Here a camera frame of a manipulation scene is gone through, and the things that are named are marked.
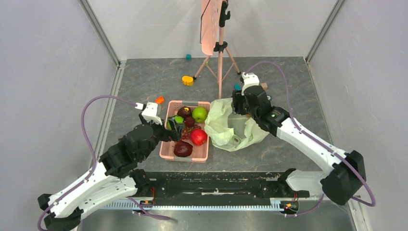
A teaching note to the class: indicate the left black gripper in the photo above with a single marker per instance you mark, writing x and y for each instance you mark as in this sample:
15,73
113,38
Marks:
169,134

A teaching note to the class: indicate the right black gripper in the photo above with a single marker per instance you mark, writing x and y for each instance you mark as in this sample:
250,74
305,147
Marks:
238,102

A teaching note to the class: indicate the green black toy watermelon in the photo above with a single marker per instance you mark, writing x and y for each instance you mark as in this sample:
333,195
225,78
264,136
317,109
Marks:
175,122

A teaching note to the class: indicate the small dark red plum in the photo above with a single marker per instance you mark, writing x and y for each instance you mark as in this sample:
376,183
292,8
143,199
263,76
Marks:
189,122

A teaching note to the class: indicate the green fake apple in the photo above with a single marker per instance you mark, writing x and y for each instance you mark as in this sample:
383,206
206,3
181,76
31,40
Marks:
199,114

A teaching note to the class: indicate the light green plastic bag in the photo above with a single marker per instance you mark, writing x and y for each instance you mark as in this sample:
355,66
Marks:
229,131

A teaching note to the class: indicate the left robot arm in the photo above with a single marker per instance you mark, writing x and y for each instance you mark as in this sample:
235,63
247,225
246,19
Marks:
114,176

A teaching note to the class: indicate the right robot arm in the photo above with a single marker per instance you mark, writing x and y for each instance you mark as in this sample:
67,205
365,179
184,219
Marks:
343,173

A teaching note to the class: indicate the red fake grape bunch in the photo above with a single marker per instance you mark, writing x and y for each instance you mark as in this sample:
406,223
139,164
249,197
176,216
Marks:
186,132

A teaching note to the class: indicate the dark red fake apple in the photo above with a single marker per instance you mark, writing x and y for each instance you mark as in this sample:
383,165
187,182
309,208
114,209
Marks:
184,112

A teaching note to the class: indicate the dark red fake pomegranate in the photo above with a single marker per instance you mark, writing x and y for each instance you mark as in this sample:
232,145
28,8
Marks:
182,149

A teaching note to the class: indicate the small wooden cube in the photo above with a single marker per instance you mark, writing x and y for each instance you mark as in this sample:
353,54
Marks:
264,86

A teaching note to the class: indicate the teal rectangular block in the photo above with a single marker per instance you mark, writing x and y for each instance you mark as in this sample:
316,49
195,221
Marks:
237,87

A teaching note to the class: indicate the orange curved toy piece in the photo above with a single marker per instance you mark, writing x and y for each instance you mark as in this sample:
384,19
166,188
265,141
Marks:
160,100

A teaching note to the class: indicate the yellow toy block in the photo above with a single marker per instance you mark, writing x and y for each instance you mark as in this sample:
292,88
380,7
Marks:
188,80

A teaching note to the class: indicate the pink tripod stand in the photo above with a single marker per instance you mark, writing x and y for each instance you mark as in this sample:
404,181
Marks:
221,47

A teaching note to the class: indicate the pink board on tripod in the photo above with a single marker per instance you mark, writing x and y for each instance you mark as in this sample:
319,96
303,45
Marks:
209,24

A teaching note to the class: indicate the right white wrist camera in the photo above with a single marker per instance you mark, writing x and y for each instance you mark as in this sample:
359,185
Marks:
248,80

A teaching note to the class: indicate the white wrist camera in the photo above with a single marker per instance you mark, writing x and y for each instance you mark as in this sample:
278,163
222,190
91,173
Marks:
151,113
248,80

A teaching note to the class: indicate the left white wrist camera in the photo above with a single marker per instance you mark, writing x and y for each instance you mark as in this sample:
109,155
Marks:
151,113

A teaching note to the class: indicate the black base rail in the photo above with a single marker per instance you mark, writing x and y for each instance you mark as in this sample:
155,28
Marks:
260,184

